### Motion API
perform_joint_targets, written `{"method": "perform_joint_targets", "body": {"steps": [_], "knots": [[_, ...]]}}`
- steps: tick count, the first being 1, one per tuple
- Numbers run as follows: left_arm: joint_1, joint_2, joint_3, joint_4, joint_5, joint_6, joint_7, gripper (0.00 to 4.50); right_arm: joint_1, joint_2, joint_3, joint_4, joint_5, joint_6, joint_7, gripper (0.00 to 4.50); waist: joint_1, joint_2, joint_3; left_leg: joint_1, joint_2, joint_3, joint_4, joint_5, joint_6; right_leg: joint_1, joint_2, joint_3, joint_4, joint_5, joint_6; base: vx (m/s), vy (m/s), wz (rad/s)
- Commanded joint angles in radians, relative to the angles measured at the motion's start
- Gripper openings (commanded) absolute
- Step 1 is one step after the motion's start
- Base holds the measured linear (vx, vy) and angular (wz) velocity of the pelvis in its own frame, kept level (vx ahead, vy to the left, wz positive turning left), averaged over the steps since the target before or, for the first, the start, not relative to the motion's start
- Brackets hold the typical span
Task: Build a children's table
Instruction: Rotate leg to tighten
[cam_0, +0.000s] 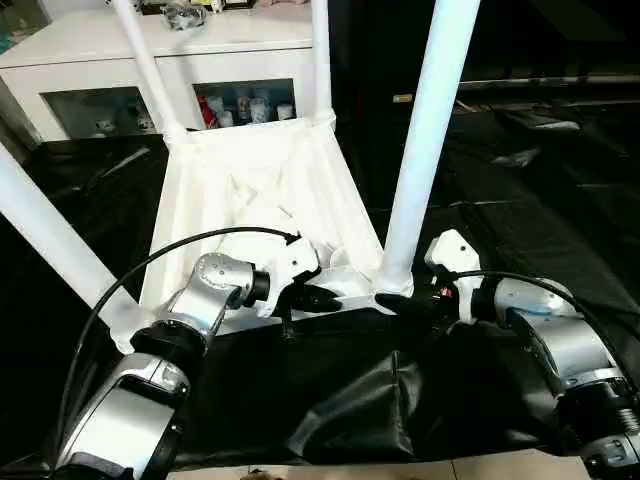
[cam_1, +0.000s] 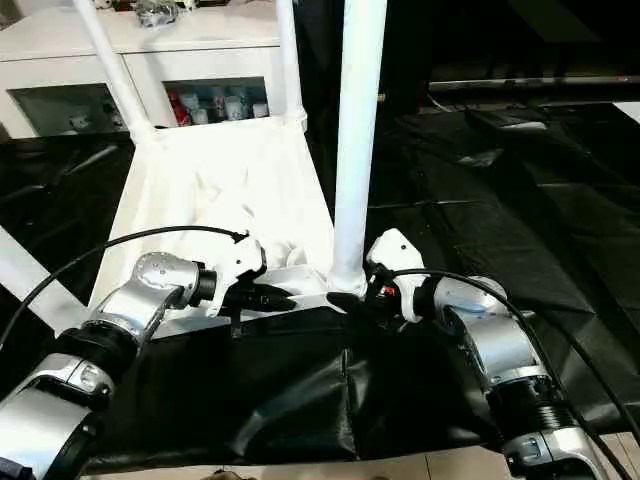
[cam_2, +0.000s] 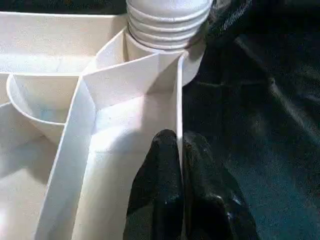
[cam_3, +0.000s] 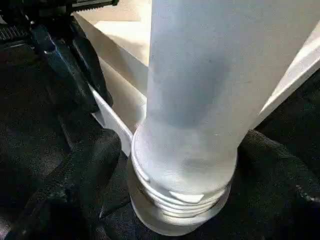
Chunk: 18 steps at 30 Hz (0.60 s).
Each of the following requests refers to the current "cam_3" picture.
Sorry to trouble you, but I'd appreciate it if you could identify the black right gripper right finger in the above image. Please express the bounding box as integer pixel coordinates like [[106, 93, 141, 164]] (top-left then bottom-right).
[[224, 129, 320, 240]]

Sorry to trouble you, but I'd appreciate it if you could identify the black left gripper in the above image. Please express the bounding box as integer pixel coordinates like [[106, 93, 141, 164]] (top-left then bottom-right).
[[0, 0, 119, 114]]

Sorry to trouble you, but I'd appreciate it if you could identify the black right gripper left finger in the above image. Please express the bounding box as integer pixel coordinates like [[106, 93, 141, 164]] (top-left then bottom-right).
[[11, 128, 123, 240]]

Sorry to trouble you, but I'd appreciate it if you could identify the white plastic table top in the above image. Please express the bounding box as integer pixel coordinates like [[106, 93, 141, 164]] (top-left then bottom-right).
[[71, 0, 320, 234]]

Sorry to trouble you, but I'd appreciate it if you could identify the white plastic table leg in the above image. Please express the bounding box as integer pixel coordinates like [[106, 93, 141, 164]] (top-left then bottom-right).
[[129, 0, 320, 219]]

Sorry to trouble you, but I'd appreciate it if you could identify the black plastic mat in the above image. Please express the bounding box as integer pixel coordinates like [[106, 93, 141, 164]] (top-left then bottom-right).
[[0, 14, 320, 240]]

